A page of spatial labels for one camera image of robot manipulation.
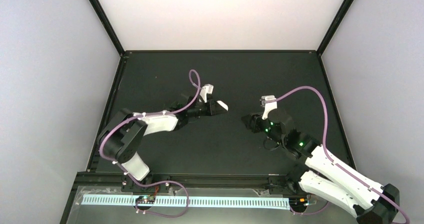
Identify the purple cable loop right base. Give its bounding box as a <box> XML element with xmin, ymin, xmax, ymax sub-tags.
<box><xmin>289</xmin><ymin>199</ymin><xmax>330</xmax><ymax>216</ymax></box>

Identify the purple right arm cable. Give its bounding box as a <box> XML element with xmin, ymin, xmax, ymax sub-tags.
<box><xmin>264</xmin><ymin>85</ymin><xmax>411</xmax><ymax>224</ymax></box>

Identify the black frame post left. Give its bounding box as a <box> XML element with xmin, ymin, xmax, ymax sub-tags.
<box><xmin>88</xmin><ymin>0</ymin><xmax>125</xmax><ymax>56</ymax></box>

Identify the white earbud charging case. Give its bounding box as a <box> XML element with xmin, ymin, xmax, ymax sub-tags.
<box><xmin>216</xmin><ymin>100</ymin><xmax>229</xmax><ymax>112</ymax></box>

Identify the black frame post right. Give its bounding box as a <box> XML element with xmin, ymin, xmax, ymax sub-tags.
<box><xmin>316</xmin><ymin>0</ymin><xmax>354</xmax><ymax>57</ymax></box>

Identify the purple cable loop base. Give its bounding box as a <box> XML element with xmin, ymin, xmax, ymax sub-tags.
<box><xmin>289</xmin><ymin>199</ymin><xmax>330</xmax><ymax>216</ymax></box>
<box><xmin>134</xmin><ymin>180</ymin><xmax>190</xmax><ymax>219</ymax></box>

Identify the black frame post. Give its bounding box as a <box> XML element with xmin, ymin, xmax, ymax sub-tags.
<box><xmin>316</xmin><ymin>0</ymin><xmax>354</xmax><ymax>57</ymax></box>
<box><xmin>88</xmin><ymin>0</ymin><xmax>125</xmax><ymax>56</ymax></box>

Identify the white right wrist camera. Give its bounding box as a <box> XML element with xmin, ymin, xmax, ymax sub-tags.
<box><xmin>260</xmin><ymin>95</ymin><xmax>278</xmax><ymax>120</ymax></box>

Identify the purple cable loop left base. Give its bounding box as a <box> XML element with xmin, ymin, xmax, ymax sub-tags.
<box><xmin>134</xmin><ymin>180</ymin><xmax>190</xmax><ymax>219</ymax></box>

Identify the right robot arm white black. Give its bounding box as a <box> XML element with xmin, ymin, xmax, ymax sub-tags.
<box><xmin>241</xmin><ymin>109</ymin><xmax>400</xmax><ymax>224</ymax></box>

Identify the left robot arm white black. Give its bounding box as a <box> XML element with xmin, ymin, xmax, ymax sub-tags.
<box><xmin>97</xmin><ymin>94</ymin><xmax>229</xmax><ymax>181</ymax></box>

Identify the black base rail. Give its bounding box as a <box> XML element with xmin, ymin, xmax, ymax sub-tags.
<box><xmin>74</xmin><ymin>172</ymin><xmax>293</xmax><ymax>189</ymax></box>

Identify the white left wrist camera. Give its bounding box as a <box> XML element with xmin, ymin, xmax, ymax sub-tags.
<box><xmin>199</xmin><ymin>84</ymin><xmax>214</xmax><ymax>103</ymax></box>

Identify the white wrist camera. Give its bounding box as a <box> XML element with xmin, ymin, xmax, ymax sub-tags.
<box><xmin>199</xmin><ymin>84</ymin><xmax>214</xmax><ymax>103</ymax></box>
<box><xmin>260</xmin><ymin>95</ymin><xmax>278</xmax><ymax>120</ymax></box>

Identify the white slotted cable duct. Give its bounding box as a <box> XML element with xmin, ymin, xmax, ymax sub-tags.
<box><xmin>79</xmin><ymin>194</ymin><xmax>290</xmax><ymax>210</ymax></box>

